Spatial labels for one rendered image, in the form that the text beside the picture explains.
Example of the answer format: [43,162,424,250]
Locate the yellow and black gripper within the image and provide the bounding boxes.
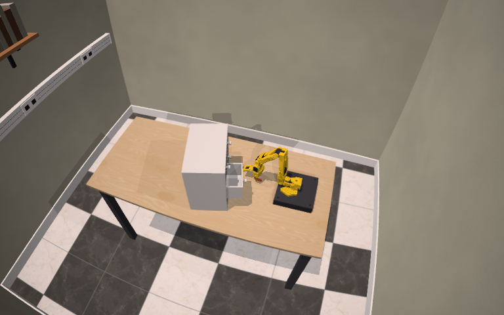
[243,165,264,181]

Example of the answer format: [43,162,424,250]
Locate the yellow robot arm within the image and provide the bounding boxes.
[253,147,301,197]

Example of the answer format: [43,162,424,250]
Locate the grey chest of drawers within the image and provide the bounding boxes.
[181,123,229,211]

